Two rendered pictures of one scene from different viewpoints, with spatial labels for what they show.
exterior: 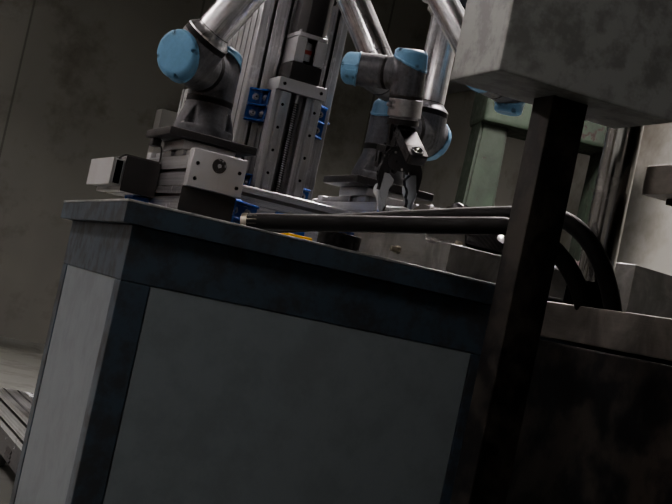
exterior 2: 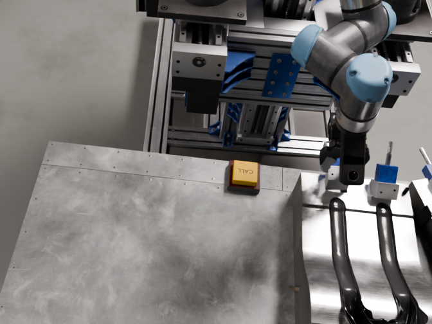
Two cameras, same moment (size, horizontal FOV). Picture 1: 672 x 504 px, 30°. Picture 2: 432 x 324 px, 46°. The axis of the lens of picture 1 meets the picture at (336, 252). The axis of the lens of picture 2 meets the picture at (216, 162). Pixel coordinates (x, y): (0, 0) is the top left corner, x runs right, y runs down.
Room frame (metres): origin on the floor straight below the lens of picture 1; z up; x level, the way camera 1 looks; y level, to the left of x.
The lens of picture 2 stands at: (2.05, -0.03, 1.88)
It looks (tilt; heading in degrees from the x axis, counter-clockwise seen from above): 55 degrees down; 16
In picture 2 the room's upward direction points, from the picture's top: 10 degrees clockwise
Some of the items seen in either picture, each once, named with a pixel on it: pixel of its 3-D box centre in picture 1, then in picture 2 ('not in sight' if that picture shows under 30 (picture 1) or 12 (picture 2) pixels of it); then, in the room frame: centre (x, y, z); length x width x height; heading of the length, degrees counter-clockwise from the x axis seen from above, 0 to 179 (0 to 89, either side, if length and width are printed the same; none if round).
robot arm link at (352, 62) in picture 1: (370, 72); (328, 51); (2.80, 0.01, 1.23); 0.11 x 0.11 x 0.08; 66
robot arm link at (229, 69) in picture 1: (214, 72); not in sight; (3.08, 0.39, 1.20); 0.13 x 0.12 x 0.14; 156
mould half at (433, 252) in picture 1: (454, 250); (361, 281); (2.58, -0.24, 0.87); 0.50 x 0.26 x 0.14; 20
